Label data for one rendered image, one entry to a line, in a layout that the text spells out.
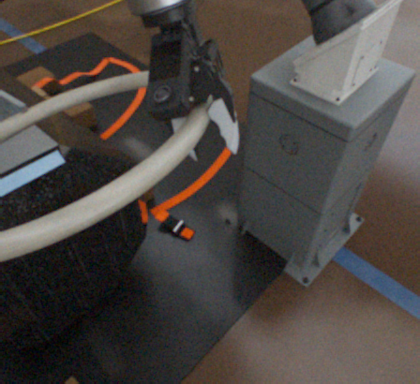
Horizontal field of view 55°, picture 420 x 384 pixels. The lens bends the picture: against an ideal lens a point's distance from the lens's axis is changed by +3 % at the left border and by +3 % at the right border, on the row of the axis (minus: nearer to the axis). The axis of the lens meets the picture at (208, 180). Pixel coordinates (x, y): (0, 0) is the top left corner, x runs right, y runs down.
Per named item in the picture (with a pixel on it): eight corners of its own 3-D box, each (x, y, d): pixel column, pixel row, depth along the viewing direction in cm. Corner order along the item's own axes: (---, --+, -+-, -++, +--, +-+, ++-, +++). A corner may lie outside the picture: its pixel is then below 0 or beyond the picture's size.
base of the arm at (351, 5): (336, 30, 135) (322, 3, 133) (388, -1, 120) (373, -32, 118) (305, 52, 125) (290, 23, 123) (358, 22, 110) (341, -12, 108)
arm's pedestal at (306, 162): (281, 170, 221) (312, 22, 158) (364, 220, 198) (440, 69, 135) (221, 223, 197) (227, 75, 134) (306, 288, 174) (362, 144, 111)
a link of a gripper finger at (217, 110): (255, 130, 61) (226, 78, 57) (251, 151, 56) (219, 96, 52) (237, 138, 62) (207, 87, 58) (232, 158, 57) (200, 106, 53)
